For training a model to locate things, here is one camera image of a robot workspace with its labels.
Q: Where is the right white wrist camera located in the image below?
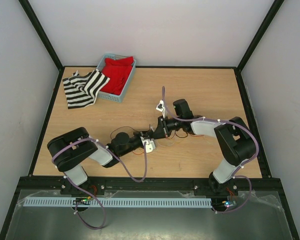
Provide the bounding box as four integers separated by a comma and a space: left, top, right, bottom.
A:
155, 100, 168, 118

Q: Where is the black aluminium frame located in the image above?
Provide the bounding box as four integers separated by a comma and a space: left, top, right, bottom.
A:
0, 0, 300, 240

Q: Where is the left circuit board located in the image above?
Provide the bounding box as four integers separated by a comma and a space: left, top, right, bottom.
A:
72, 197, 92, 205

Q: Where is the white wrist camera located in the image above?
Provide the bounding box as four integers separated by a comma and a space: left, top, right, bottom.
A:
141, 137, 157, 154
155, 100, 168, 118

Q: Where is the circuit board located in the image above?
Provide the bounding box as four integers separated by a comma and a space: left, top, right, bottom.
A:
72, 197, 92, 205
222, 200, 237, 208

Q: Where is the grey slotted cable duct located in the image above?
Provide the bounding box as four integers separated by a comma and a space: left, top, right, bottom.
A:
23, 197, 211, 209

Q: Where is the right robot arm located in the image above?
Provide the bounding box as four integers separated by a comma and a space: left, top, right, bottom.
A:
149, 99, 259, 195

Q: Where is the right circuit board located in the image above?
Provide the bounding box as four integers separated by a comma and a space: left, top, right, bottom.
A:
222, 200, 237, 208

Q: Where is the white wire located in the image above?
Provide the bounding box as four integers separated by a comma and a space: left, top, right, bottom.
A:
149, 134, 216, 151

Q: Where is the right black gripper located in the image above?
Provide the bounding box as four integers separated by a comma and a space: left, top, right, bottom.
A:
151, 114, 183, 140

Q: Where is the red cloth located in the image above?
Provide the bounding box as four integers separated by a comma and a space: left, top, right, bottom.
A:
101, 56, 134, 96

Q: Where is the blue plastic basket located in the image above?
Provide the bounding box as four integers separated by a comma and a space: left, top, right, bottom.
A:
96, 53, 137, 103

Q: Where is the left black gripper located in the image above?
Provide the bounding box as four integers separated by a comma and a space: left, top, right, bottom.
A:
118, 129, 154, 157

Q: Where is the black white striped cloth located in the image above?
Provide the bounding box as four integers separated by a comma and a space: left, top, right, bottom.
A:
62, 68, 110, 110

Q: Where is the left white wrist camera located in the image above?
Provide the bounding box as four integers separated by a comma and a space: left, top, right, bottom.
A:
141, 137, 157, 154

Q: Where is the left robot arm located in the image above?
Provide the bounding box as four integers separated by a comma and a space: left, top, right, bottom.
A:
47, 127, 156, 195

